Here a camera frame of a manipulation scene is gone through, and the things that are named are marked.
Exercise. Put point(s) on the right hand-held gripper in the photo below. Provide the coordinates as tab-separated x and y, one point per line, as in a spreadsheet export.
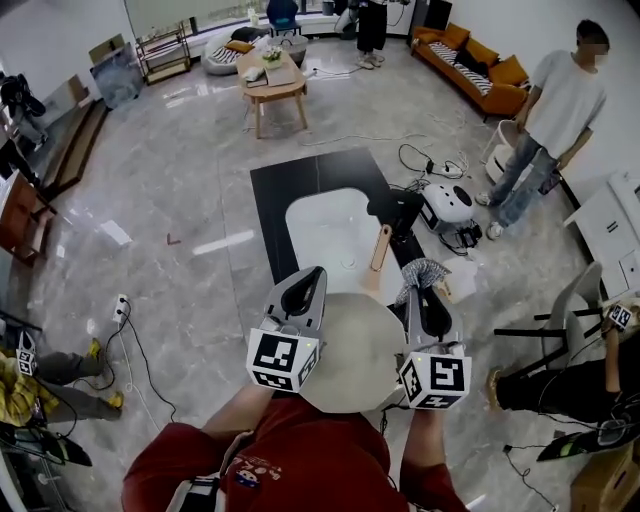
445	375

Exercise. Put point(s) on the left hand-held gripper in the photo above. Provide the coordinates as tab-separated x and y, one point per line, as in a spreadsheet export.
272	352

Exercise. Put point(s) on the grey scouring pad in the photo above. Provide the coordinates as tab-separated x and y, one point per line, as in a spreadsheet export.
420	272

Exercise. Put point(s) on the person's right forearm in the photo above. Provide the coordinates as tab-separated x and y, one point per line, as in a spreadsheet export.
424	440

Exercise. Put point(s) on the person's left forearm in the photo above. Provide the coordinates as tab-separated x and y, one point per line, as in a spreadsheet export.
235	415

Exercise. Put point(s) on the white sink basin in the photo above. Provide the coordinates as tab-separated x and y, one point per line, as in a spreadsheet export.
325	225

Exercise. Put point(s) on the small black device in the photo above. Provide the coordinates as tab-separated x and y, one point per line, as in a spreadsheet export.
470	236

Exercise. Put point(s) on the dark wooden sink cabinet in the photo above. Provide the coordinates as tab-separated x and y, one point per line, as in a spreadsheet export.
280	190

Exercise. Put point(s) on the white and black round device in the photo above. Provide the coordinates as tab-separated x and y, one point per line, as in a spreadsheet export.
447	205

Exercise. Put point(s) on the black faucet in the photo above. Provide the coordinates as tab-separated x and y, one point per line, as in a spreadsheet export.
397	205

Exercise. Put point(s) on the grey chair with black legs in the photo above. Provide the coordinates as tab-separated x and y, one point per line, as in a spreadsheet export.
570	305

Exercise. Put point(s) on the person's red shirt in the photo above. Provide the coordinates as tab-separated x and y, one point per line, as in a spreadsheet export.
310	460

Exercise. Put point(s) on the white power strip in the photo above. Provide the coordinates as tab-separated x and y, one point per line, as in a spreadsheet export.
120	307
451	170

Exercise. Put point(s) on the white round stool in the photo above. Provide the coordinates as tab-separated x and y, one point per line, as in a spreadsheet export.
500	150

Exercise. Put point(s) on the black green clothes iron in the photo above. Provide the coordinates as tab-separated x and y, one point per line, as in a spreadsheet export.
575	445
55	447

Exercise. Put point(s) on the white cabinet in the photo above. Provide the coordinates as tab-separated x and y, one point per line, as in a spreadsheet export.
610	235

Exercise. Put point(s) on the light wooden coffee table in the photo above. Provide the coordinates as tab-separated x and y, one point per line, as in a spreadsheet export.
272	85

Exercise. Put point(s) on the cardboard box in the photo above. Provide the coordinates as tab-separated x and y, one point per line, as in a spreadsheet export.
610	480

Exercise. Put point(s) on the orange sofa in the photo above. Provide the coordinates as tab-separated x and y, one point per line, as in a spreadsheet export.
480	70

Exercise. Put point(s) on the white bean bag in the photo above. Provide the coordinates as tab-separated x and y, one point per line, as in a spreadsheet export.
222	57

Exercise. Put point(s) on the dark wooden platform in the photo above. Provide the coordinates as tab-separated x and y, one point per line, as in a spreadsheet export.
75	145

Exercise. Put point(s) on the metal shelf rack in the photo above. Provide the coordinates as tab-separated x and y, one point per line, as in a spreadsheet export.
162	55

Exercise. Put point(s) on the brown wooden side table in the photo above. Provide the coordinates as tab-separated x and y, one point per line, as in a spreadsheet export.
22	215

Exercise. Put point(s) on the grey marbled panel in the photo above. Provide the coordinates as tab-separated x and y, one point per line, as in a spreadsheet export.
117	77

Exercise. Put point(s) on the blue chair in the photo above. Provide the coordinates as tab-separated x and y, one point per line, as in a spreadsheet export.
283	15

